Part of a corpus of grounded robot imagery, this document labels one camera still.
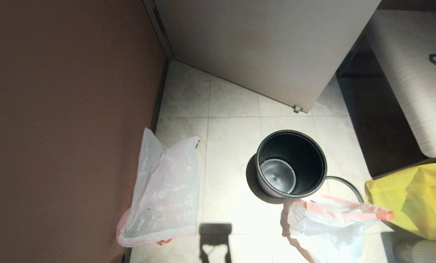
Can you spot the fresh white plastic bag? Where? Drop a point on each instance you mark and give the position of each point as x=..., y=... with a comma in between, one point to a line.
x=167, y=190

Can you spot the black round trash bin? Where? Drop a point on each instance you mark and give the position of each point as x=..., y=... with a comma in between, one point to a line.
x=298, y=157

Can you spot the used white bin liner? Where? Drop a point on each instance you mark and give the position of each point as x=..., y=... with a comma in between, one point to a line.
x=327, y=226

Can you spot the yellow bag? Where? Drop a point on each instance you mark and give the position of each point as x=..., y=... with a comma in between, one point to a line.
x=411, y=204

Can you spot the dark grey baseboard strip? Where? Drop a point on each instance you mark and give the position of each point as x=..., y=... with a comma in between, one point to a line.
x=159, y=98

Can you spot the small metal door stop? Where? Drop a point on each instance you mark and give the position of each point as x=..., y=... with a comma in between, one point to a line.
x=297, y=109

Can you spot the white door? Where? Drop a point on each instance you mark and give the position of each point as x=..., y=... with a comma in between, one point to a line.
x=269, y=44

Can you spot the grey door frame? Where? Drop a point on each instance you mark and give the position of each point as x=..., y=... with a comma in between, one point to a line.
x=159, y=29

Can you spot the black metal bench frame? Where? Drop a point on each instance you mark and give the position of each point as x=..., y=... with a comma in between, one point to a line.
x=349, y=62

